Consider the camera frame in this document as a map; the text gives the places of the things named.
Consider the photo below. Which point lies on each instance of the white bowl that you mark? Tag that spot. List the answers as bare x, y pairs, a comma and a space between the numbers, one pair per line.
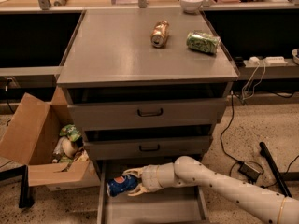
190, 6

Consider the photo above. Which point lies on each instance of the top grey drawer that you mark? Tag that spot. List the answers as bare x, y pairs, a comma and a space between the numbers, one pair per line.
150, 114

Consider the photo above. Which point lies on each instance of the orange soda can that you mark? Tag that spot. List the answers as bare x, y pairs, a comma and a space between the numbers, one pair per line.
159, 34

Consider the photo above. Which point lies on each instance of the black power adapter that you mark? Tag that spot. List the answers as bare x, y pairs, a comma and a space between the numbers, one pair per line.
249, 172

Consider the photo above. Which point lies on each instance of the brown cardboard box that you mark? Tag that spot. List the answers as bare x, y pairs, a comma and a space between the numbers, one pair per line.
31, 137

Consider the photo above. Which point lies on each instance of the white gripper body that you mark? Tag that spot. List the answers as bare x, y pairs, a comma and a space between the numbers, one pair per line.
149, 176

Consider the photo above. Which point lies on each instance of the blue pepsi can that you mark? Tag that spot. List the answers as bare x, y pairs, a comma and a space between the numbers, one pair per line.
121, 184

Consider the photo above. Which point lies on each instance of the grey drawer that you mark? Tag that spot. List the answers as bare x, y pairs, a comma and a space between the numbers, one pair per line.
167, 206
126, 149
150, 114

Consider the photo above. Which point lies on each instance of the white round object in box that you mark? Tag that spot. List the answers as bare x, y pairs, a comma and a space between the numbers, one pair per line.
70, 148

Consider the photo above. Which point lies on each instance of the black chair leg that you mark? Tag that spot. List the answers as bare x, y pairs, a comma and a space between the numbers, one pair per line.
26, 199

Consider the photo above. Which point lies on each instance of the white power strip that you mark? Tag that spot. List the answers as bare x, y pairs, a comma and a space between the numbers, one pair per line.
268, 61

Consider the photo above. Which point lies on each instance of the bottom grey drawer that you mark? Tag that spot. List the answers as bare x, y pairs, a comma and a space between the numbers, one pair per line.
167, 206

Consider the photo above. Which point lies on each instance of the green soda can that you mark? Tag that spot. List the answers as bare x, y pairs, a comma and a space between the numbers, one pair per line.
203, 42

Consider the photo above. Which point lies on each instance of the middle grey drawer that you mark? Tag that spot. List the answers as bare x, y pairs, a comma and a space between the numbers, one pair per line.
126, 149

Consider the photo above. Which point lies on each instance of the black metal stand leg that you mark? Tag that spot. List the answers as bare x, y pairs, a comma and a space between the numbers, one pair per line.
281, 178

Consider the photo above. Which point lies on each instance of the green chip bag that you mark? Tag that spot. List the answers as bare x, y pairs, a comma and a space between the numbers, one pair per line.
71, 132

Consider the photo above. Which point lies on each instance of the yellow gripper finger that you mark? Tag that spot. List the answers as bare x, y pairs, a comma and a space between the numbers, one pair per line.
137, 172
140, 189

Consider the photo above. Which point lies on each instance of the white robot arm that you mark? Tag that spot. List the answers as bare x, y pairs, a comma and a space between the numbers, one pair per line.
268, 206

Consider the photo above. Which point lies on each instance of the grey drawer cabinet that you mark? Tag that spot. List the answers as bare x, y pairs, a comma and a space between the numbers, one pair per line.
112, 61

